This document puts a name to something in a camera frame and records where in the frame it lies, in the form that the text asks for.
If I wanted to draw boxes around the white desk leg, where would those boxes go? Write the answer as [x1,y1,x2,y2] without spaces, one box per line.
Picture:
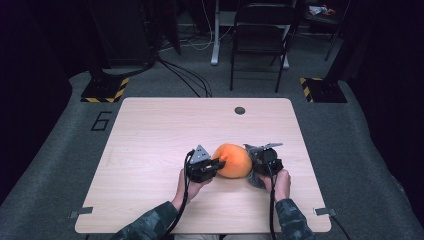
[210,0,222,66]
[281,24,290,70]

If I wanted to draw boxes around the white cable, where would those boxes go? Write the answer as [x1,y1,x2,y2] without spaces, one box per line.
[179,0,234,52]

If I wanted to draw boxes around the thin black cable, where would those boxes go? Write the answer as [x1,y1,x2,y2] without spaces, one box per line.
[329,214,352,240]

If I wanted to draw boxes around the black folding chair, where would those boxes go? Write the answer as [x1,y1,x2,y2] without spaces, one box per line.
[229,2,299,94]

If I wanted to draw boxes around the black stand base striped edge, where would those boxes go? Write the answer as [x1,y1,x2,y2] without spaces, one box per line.
[80,77,130,104]
[299,77,348,104]

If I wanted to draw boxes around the grey tape strip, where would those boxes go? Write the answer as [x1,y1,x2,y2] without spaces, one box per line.
[313,207,338,217]
[69,206,94,220]

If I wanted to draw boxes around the grey cloth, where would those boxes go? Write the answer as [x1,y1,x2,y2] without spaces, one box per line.
[243,143,268,190]

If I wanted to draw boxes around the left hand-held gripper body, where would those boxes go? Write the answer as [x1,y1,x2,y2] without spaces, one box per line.
[185,144,216,184]

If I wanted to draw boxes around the person's right hand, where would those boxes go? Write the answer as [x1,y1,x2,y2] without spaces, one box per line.
[259,168,292,203]

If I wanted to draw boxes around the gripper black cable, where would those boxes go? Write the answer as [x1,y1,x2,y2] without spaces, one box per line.
[163,149,196,240]
[263,158,278,240]

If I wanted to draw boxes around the person's left hand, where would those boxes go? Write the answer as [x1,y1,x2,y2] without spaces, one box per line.
[171,168,213,211]

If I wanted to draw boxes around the black cabinet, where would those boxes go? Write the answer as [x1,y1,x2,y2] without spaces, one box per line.
[89,0,158,68]

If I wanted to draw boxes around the orange plush toy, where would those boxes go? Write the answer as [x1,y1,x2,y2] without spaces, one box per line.
[212,143,253,179]

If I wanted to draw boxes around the black floor cables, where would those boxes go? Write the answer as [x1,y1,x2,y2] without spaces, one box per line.
[156,54,213,99]

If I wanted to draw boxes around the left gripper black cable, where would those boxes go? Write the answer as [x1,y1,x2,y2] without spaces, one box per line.
[163,149,196,240]

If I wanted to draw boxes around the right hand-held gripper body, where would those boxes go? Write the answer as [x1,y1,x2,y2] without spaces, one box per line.
[257,142,284,177]

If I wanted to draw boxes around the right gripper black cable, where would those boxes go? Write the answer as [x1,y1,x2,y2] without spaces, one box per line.
[263,158,278,240]

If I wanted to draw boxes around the orange and white clutter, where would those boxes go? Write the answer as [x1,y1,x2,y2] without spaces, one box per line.
[308,4,337,17]

